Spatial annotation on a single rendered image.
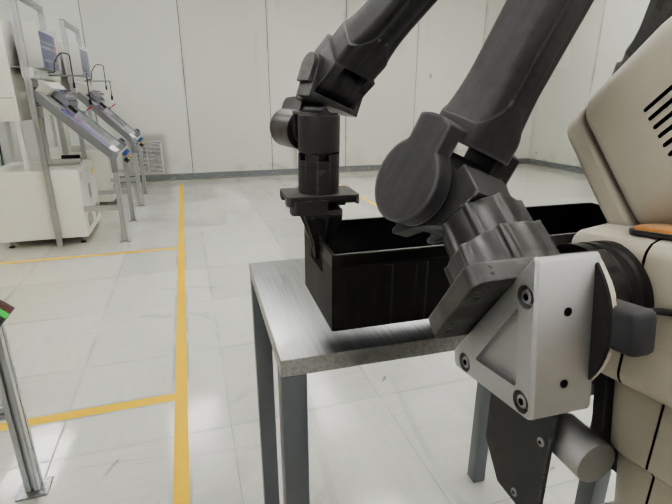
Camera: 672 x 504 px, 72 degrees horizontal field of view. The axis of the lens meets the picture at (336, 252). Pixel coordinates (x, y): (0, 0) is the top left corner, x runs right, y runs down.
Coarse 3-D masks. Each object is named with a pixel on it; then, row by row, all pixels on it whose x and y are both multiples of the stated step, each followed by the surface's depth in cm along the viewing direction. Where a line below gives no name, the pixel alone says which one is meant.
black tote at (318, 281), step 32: (352, 224) 78; (384, 224) 80; (544, 224) 89; (576, 224) 91; (320, 256) 67; (352, 256) 61; (384, 256) 63; (416, 256) 64; (448, 256) 65; (320, 288) 69; (352, 288) 63; (384, 288) 64; (416, 288) 66; (448, 288) 67; (352, 320) 64; (384, 320) 66
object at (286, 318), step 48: (288, 288) 96; (288, 336) 77; (336, 336) 77; (384, 336) 77; (432, 336) 77; (288, 384) 71; (480, 384) 140; (288, 432) 74; (480, 432) 143; (288, 480) 77; (480, 480) 150
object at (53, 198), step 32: (0, 32) 334; (32, 32) 348; (0, 64) 340; (32, 64) 354; (0, 96) 346; (32, 96) 348; (64, 96) 389; (96, 128) 413; (64, 160) 401; (128, 160) 414; (0, 192) 364; (32, 192) 371; (64, 192) 378; (96, 192) 442; (128, 192) 457; (0, 224) 371; (32, 224) 378; (64, 224) 385; (96, 224) 450
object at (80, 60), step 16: (64, 32) 461; (64, 48) 465; (80, 48) 530; (64, 64) 481; (80, 64) 485; (96, 64) 530; (64, 80) 494; (80, 80) 494; (96, 80) 516; (80, 96) 485; (96, 96) 517; (112, 96) 525; (48, 112) 481; (96, 112) 494; (112, 112) 558; (64, 128) 490; (128, 128) 550; (80, 144) 494; (96, 160) 507; (96, 176) 512; (112, 176) 531; (144, 176) 592; (144, 192) 597
